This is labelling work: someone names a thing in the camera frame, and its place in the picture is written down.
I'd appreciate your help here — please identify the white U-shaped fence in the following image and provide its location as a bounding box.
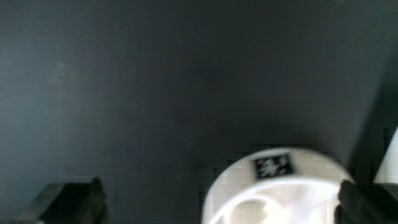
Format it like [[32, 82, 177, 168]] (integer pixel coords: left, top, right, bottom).
[[373, 128, 398, 183]]

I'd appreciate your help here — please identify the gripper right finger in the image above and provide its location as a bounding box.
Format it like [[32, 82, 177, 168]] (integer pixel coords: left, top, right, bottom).
[[334, 180, 398, 224]]

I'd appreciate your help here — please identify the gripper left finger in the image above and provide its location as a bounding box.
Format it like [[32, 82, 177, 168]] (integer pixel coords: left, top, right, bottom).
[[14, 178, 106, 224]]

